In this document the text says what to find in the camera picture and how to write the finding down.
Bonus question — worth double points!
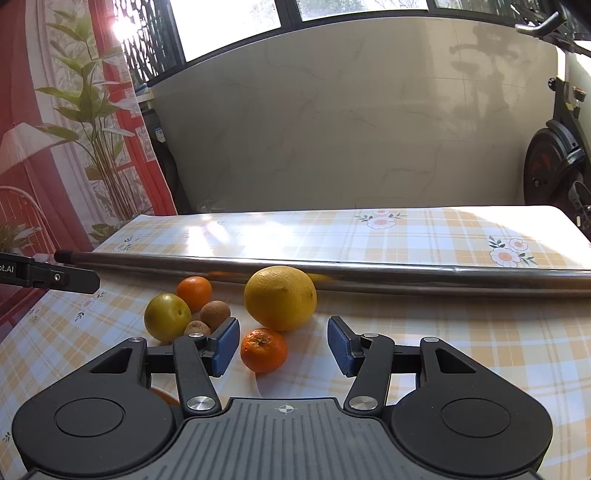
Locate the black exercise bike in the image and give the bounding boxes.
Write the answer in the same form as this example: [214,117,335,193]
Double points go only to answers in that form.
[515,0,591,227]

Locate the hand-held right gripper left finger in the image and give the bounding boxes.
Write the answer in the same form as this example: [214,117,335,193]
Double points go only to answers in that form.
[88,318,242,416]

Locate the long metal pole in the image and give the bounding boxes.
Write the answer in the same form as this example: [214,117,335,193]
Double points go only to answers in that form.
[54,249,591,297]

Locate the large yellow lemon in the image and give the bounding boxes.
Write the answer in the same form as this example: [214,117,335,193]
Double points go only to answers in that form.
[244,266,318,332]

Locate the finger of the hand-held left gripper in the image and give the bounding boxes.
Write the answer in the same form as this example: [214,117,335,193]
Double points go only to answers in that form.
[27,258,101,294]

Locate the yellow-green orange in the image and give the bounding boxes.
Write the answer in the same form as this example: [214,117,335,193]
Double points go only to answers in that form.
[144,293,192,342]

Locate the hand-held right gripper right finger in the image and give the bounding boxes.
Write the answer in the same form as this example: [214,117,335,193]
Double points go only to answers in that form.
[327,316,478,414]

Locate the black framed window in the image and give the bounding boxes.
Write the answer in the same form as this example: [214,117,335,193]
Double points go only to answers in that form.
[111,0,591,88]

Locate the printed plant curtain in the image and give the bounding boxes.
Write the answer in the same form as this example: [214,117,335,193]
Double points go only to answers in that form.
[0,0,181,344]

